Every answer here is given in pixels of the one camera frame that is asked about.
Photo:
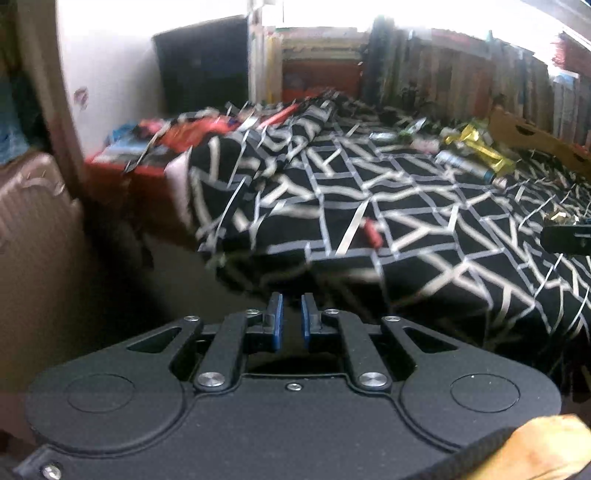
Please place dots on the stack of colourful magazines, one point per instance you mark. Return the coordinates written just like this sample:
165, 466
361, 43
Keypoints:
323, 46

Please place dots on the person's left hand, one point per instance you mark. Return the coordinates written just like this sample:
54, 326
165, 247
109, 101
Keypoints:
545, 452

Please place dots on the black white patterned blanket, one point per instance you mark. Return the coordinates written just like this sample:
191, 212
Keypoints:
415, 207

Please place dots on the orange red snack bag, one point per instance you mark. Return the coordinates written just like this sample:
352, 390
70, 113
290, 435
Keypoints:
184, 134

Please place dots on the white pink packet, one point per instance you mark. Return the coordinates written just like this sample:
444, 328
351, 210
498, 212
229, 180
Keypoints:
425, 146

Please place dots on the wall sticker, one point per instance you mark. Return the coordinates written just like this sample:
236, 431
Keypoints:
81, 98

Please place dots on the white teal paper packet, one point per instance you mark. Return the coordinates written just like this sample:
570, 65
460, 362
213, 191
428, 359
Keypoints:
455, 160

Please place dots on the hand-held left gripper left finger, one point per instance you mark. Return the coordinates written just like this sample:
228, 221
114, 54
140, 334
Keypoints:
276, 325

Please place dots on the blue clothing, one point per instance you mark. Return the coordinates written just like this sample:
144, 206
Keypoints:
18, 124

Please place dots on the row of pale books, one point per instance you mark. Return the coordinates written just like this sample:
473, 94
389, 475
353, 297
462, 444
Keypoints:
265, 64

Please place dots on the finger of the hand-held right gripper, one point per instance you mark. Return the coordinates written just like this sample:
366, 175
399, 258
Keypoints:
568, 240

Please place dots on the wooden desk organizer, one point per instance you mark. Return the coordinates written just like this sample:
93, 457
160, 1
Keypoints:
545, 141

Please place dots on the row of green-spined books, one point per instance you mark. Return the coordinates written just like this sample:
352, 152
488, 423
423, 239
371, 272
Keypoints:
570, 110

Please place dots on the long red sausage stick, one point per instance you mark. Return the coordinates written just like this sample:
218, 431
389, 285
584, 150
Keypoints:
372, 233

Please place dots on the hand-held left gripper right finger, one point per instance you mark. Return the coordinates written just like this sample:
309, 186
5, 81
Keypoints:
305, 325

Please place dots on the large gold snack bag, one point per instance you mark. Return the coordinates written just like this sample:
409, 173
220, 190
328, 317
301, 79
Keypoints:
480, 150

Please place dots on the large red plastic basket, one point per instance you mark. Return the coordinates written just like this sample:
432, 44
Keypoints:
318, 81

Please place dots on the red storage box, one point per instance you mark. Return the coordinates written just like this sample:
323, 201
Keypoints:
138, 194

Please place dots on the row of brown-spined books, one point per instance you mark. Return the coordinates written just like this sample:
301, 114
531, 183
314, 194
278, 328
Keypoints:
452, 78

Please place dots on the black board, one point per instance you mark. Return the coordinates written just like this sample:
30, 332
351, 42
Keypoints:
203, 64

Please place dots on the brown suitcase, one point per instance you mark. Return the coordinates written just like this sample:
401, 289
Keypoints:
37, 217

